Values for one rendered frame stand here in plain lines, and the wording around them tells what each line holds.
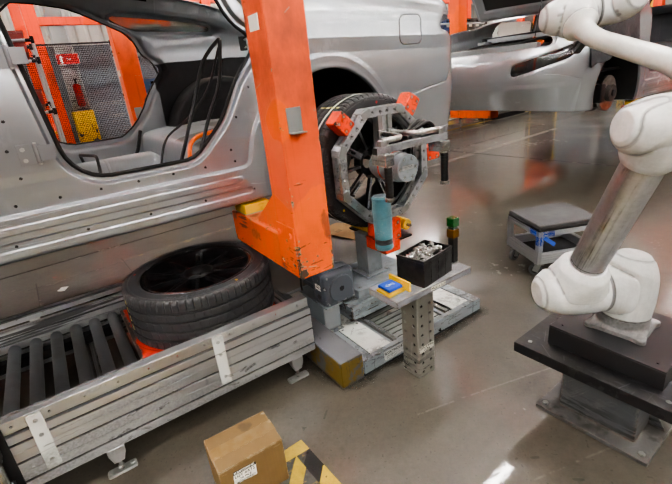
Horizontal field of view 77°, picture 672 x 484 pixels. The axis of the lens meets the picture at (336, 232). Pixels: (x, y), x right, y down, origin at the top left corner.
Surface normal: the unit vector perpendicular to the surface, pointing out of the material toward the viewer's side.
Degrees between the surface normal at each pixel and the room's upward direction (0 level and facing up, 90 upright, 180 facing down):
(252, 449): 0
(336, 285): 90
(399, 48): 90
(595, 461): 0
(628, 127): 82
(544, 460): 0
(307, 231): 90
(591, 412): 90
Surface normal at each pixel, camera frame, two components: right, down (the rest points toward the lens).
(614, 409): -0.79, 0.29
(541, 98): -0.40, 0.61
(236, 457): -0.11, -0.93
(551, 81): -0.36, 0.37
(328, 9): 0.54, 0.09
